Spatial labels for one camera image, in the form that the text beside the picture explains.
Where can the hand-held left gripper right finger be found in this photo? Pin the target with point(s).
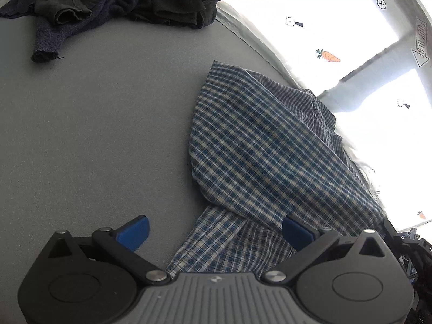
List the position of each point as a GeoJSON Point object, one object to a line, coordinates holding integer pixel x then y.
{"type": "Point", "coordinates": [297, 233]}

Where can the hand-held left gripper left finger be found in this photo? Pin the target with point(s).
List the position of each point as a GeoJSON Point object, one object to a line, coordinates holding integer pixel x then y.
{"type": "Point", "coordinates": [135, 236]}

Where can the blue plaid shirt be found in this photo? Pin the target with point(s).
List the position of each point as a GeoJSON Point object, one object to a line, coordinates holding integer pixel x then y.
{"type": "Point", "coordinates": [263, 148]}

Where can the navy knit sweater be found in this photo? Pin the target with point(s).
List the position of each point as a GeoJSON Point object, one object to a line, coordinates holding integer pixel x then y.
{"type": "Point", "coordinates": [50, 37]}

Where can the white carrot print curtain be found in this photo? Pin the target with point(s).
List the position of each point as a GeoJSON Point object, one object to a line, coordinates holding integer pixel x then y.
{"type": "Point", "coordinates": [337, 17]}

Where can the grey window frame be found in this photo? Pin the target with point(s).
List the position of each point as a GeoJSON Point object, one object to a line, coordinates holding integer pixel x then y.
{"type": "Point", "coordinates": [364, 74]}

